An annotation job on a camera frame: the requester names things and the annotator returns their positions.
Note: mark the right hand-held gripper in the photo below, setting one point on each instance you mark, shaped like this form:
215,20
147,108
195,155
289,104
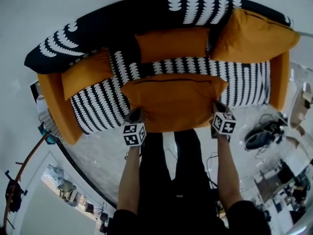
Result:
223,121

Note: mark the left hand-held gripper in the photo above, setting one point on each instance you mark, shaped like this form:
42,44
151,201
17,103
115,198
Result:
134,128

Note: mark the large orange cushion with zipper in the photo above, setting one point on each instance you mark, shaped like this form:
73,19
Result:
176,101

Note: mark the person's right forearm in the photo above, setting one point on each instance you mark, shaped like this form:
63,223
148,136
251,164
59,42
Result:
227,172

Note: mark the person's left forearm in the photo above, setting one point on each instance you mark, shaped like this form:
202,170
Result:
129,177

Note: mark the small orange cushion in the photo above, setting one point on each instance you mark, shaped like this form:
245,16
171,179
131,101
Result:
86,71

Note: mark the rectangular orange cushion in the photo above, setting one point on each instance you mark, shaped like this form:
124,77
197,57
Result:
172,45

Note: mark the curved wooden stand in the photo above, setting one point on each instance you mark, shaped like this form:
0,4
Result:
23,170

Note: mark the orange sofa with patterned cover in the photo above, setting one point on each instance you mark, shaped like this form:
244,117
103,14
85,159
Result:
156,65

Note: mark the round white side table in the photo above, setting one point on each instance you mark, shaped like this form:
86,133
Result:
299,106

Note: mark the woven basket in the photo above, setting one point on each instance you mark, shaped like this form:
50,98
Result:
47,117

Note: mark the person's black shirt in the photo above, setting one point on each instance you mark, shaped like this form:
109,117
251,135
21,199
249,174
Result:
190,219

